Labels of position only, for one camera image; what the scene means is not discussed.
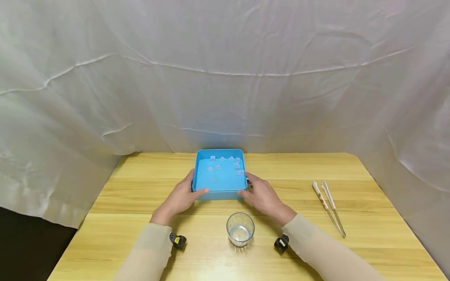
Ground person's left hand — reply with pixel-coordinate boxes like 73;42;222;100
150;169;211;227

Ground person's right hand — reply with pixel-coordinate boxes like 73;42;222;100
237;172;298;226

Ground blue metal tin box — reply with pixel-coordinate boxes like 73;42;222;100
191;149;249;201

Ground person's right forearm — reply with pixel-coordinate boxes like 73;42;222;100
281;213;387;281

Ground person's left forearm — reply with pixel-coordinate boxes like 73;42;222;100
113;222;174;281

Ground group of clear plastic cubes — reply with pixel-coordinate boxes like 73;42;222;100
207;155;246;183

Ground clear drinking glass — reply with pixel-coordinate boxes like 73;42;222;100
226;212;255;248

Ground black wrist band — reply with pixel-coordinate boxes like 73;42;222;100
274;233;290;254
169;232;188;251

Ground white and metal tweezers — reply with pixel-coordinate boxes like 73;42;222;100
312;181;347;239

